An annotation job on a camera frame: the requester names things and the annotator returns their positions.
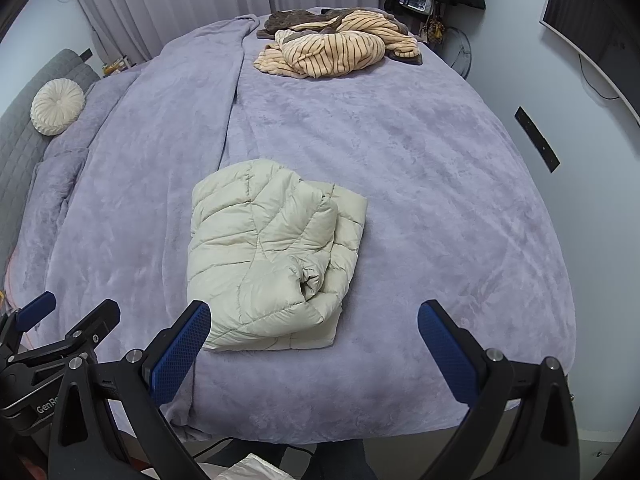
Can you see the purple fleece blanket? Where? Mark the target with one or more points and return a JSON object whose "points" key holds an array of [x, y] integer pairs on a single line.
{"points": [[400, 160]]}

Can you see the round cream cushion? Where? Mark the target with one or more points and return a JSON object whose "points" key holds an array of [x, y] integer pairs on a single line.
{"points": [[57, 106]]}

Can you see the printed blue pouch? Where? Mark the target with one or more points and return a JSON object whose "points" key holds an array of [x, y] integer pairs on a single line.
{"points": [[415, 2]]}

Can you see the black wall strip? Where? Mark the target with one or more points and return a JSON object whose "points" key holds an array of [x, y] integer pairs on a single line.
{"points": [[537, 140]]}

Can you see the standing fan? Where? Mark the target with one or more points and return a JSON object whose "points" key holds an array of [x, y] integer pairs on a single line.
{"points": [[460, 52]]}

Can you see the white quilted cloth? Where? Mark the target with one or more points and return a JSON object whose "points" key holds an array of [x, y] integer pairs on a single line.
{"points": [[255, 467]]}

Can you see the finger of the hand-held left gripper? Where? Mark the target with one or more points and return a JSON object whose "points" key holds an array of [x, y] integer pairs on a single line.
{"points": [[35, 310], [102, 321]]}

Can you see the small colourful bedside clutter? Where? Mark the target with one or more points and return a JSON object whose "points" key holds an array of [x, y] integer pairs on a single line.
{"points": [[117, 66]]}

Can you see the beige striped garment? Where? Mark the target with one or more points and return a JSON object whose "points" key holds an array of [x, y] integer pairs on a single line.
{"points": [[330, 52]]}

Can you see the cream puffer jacket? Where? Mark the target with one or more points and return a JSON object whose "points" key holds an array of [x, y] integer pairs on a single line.
{"points": [[260, 260]]}

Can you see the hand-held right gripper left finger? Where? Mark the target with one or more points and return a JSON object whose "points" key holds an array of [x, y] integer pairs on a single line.
{"points": [[180, 355]]}

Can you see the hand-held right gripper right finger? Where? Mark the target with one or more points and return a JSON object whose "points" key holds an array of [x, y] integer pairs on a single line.
{"points": [[447, 355]]}

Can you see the grey quilted headboard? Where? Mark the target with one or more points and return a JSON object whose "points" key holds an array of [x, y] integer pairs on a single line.
{"points": [[20, 160]]}

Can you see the wall-mounted television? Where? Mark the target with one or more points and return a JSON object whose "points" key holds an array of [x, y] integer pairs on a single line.
{"points": [[585, 20]]}

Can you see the brown fleece garment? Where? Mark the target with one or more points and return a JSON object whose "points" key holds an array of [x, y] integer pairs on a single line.
{"points": [[287, 20]]}

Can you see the patterned brown handbag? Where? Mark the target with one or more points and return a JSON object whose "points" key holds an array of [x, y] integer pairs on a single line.
{"points": [[432, 27]]}

